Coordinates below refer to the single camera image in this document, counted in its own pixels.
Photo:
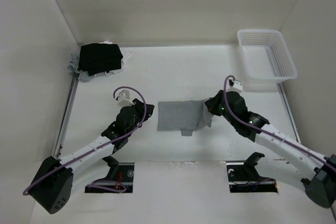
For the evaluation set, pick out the white plastic basket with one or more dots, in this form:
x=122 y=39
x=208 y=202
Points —
x=265 y=56

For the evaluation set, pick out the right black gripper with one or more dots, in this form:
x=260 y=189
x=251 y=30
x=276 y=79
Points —
x=211 y=104

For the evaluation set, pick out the grey tank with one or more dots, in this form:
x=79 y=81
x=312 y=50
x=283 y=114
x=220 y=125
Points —
x=73 y=67
x=184 y=116

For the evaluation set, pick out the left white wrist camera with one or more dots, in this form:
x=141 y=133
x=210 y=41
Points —
x=123 y=99

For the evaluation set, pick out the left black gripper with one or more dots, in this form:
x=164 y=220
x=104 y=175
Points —
x=145 y=110

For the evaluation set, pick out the folded black tank top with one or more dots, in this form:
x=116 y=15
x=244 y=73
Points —
x=99 y=57

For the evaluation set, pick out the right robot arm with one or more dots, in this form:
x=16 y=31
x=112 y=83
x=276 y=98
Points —
x=311 y=172

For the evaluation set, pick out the folded grey tank top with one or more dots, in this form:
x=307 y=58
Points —
x=73 y=67

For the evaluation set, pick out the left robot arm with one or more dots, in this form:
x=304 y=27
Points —
x=58 y=178

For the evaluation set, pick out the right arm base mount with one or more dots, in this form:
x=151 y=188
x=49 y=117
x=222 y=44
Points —
x=244 y=178

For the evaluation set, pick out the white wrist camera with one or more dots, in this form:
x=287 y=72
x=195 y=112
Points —
x=235 y=86
x=123 y=99

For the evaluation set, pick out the folded white tank top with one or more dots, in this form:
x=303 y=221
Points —
x=127 y=54

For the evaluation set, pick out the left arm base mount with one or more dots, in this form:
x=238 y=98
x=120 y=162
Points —
x=119 y=178

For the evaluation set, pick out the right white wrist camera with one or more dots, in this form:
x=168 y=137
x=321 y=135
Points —
x=235 y=86

